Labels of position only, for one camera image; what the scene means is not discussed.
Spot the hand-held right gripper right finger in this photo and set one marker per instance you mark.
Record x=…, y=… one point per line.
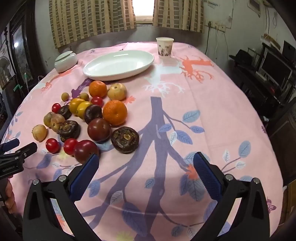
x=205, y=173

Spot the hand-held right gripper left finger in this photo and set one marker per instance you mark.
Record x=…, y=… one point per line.
x=85, y=176

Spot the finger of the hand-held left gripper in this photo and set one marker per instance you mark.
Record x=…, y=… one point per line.
x=27, y=148
x=11, y=143

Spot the tan ridged small fruit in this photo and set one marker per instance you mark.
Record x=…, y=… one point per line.
x=39, y=132

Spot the olive brown small fruit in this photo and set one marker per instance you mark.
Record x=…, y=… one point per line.
x=48, y=118

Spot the reddish brown small fruit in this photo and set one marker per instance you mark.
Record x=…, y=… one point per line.
x=57, y=122

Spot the small tan longan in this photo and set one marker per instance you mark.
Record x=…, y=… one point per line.
x=65, y=96
x=83, y=96

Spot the yellow plum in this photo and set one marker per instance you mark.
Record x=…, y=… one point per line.
x=83, y=110
x=74, y=104

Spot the large orange mandarin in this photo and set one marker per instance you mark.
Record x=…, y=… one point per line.
x=115, y=112

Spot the beige round fruit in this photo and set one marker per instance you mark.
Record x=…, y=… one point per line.
x=117, y=91

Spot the white oval plate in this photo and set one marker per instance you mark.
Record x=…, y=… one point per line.
x=118, y=63

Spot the person's left hand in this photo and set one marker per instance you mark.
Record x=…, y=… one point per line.
x=11, y=197

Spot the pink printed tablecloth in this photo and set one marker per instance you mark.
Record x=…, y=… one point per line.
x=208, y=97

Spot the white standing fan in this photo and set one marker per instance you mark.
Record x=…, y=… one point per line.
x=4, y=67

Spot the small orange mandarin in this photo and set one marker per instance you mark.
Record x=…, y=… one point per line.
x=98, y=88

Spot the white ceramic lidded jar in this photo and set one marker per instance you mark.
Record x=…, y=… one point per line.
x=66, y=62

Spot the dark wooden framed cabinet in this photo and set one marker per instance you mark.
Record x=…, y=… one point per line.
x=30, y=46

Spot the black metal desk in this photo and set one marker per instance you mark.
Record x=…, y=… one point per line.
x=254, y=83

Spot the black hat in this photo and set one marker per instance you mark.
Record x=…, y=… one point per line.
x=241, y=56

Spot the black computer monitor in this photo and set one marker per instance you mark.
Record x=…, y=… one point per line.
x=275, y=67

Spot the printed paper cup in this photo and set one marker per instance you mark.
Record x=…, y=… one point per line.
x=164, y=47

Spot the beige checked curtain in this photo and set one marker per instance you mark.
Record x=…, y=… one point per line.
x=92, y=18
x=178, y=14

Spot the bright window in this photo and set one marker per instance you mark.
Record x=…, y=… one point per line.
x=143, y=9

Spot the white wall socket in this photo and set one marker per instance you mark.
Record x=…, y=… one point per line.
x=216, y=24

